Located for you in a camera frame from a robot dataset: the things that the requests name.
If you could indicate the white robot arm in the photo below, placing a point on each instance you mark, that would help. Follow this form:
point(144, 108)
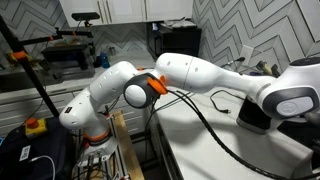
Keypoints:
point(295, 92)

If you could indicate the metallic utensil holder bucket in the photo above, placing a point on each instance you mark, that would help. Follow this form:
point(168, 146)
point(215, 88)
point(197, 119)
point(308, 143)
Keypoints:
point(252, 118)

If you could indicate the black microwave oven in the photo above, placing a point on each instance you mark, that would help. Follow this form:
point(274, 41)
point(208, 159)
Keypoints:
point(164, 40)

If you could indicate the blue bottle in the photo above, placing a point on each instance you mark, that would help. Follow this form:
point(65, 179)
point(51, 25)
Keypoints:
point(104, 60)

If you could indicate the wooden plank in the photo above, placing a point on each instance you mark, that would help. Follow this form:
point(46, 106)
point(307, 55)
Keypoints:
point(130, 158)

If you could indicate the white upper cabinets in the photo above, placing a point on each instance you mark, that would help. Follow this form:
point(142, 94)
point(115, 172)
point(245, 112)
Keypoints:
point(127, 11)

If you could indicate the black toaster appliance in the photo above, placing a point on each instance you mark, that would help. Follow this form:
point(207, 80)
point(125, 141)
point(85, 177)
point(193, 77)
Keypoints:
point(70, 62)

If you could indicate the yellow emergency stop box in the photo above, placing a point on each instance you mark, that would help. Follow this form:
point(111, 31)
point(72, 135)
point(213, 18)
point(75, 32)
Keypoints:
point(35, 127)

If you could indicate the black tripod pole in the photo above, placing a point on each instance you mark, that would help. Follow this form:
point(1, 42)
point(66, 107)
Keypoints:
point(20, 54)

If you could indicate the white wall outlet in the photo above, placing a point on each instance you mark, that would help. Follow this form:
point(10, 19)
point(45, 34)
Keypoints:
point(246, 52)

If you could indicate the black camera on stand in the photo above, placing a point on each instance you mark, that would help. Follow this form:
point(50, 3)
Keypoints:
point(85, 17)

